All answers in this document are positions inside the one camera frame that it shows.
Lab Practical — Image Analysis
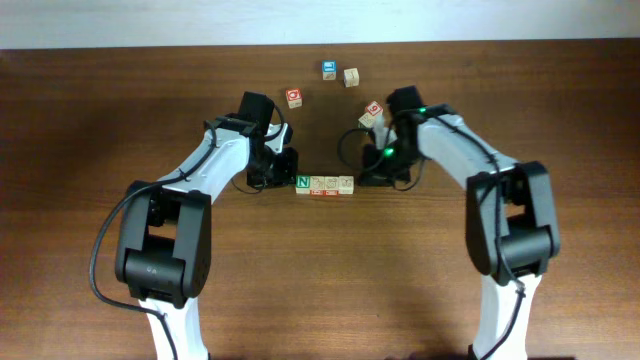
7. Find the green N wooden block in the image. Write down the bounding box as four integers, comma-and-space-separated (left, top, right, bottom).
295, 175, 311, 195

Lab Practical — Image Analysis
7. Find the plain butterfly wooden block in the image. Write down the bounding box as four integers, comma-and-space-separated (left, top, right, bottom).
338, 176, 354, 195

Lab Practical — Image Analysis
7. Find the plain picture wooden block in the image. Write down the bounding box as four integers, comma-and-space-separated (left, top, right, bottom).
310, 176, 326, 195

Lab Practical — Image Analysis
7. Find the red sided picture block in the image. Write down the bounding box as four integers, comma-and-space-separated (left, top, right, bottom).
324, 176, 340, 196

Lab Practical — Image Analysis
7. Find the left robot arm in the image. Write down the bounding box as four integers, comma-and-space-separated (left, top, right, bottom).
115, 92, 298, 359

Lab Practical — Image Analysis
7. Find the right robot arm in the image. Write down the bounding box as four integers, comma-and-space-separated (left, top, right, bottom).
357, 86, 561, 359

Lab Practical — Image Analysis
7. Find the green edged picture block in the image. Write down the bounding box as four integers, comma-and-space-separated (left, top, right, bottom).
358, 113, 376, 128

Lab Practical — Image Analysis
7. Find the red 6 wooden block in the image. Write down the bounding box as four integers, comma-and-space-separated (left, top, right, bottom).
365, 101, 384, 118

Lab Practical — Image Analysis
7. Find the red O wooden block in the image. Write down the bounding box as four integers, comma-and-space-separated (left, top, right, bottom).
285, 88, 303, 109

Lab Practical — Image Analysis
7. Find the plain J wooden block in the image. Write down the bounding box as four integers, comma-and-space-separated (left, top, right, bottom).
343, 68, 360, 88

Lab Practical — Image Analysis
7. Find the blue top wooden block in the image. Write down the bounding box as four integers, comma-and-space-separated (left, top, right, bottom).
321, 60, 337, 80

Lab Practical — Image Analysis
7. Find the left black cable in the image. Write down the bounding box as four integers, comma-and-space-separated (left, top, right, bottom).
88, 102, 287, 360

